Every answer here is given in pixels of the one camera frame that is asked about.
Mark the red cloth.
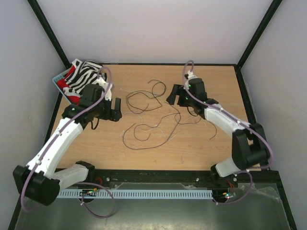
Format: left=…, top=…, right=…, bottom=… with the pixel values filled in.
left=56, top=66, right=80, bottom=104

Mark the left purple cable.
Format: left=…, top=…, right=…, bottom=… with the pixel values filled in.
left=20, top=67, right=117, bottom=218

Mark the light blue plastic basket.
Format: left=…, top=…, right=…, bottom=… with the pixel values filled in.
left=52, top=71, right=81, bottom=104

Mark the black white striped cloth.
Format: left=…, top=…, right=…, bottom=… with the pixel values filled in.
left=66, top=59, right=107, bottom=96

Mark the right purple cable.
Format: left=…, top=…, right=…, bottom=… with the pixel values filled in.
left=182, top=59, right=275, bottom=206

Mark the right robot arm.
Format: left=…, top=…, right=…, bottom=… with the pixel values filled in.
left=166, top=78, right=271, bottom=186

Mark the dark brown wire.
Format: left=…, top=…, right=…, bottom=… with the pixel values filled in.
left=122, top=102, right=183, bottom=150

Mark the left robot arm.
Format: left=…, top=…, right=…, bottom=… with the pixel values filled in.
left=13, top=83, right=121, bottom=207

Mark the purple cable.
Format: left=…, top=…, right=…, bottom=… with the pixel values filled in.
left=182, top=59, right=275, bottom=206
left=20, top=67, right=117, bottom=218

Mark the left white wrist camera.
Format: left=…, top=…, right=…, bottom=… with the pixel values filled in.
left=96, top=77, right=113, bottom=101

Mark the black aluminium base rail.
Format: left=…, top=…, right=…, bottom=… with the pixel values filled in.
left=71, top=169, right=281, bottom=187

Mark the black wire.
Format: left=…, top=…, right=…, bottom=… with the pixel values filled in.
left=126, top=80, right=166, bottom=114

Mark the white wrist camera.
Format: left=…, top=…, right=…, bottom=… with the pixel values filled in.
left=184, top=70, right=197, bottom=81
left=96, top=77, right=113, bottom=101

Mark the light blue slotted cable duct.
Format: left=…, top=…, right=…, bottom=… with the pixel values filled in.
left=58, top=189, right=212, bottom=200

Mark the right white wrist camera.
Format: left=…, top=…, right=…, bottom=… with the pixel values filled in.
left=184, top=70, right=197, bottom=81

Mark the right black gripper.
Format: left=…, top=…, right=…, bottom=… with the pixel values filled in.
left=165, top=84, right=195, bottom=107

